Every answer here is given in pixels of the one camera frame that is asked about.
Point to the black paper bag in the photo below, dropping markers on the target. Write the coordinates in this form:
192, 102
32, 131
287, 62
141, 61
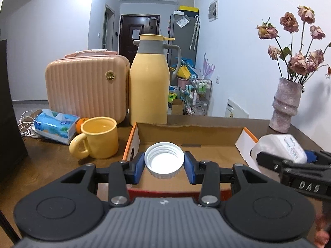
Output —
13, 149

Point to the red cardboard box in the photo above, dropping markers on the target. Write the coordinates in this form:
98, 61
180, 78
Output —
223, 145

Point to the red lint brush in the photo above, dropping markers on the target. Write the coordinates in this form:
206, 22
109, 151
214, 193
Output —
139, 193

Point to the grey refrigerator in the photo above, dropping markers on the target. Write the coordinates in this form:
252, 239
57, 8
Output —
181, 28

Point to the yellow ceramic mug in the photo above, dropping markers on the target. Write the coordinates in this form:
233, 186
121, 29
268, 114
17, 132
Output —
98, 139

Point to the dark entrance door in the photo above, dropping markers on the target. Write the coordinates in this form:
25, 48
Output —
131, 27

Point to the white leaning board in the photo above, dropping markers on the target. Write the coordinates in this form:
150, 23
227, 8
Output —
234, 111

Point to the pink ribbed suitcase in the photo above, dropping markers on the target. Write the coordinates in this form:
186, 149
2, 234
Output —
89, 86

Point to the yellow thermos jug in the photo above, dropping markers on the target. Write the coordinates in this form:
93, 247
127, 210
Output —
149, 80

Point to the yellow box on fridge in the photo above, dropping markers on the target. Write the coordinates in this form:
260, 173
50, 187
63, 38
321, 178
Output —
188, 10

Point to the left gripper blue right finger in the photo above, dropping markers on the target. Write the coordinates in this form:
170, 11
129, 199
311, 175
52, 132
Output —
206, 172

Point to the dried pink roses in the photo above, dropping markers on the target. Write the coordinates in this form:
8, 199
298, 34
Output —
298, 61

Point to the person hand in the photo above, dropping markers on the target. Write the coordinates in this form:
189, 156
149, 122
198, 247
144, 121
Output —
321, 237

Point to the pink textured vase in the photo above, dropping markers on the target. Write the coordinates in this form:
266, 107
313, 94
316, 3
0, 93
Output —
286, 103

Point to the wire storage cart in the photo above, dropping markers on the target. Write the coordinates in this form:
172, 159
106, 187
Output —
197, 96

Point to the orange fruit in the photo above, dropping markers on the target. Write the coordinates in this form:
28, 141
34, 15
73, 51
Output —
79, 124

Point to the white threaded cap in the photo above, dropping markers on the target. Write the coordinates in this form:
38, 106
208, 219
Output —
164, 160

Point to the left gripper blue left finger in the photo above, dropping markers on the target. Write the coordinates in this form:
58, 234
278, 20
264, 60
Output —
131, 171

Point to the blue tissue pack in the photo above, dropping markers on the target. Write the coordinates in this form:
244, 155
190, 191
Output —
56, 126

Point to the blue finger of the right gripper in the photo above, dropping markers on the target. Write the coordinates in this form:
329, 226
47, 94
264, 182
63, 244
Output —
311, 156
285, 167

